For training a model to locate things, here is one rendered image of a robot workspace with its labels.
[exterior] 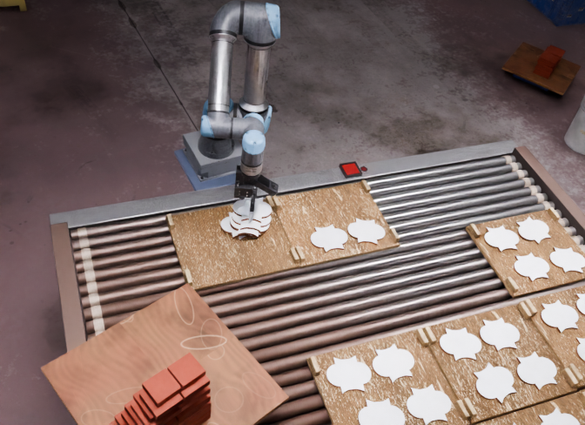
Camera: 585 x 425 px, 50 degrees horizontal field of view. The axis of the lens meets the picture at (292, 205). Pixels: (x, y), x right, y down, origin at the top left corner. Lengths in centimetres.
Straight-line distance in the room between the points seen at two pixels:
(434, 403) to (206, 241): 96
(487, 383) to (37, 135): 308
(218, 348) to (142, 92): 285
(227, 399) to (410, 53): 395
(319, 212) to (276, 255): 29
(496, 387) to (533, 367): 17
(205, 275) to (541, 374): 117
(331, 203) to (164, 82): 237
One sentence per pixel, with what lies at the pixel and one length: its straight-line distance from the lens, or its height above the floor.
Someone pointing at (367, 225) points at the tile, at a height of 95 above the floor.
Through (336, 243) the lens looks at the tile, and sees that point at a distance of 237.
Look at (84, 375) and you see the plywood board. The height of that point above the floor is 104.
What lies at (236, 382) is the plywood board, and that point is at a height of 104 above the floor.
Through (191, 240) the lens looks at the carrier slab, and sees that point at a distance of 233.
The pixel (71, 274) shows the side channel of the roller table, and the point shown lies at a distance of 225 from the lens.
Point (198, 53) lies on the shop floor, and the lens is 493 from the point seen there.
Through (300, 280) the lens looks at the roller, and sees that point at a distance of 227.
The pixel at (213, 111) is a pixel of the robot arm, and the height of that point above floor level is 135.
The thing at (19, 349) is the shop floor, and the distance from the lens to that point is 326.
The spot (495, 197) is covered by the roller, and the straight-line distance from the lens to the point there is 283.
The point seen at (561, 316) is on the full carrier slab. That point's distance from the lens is 249.
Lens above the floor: 272
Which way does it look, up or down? 46 degrees down
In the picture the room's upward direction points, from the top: 10 degrees clockwise
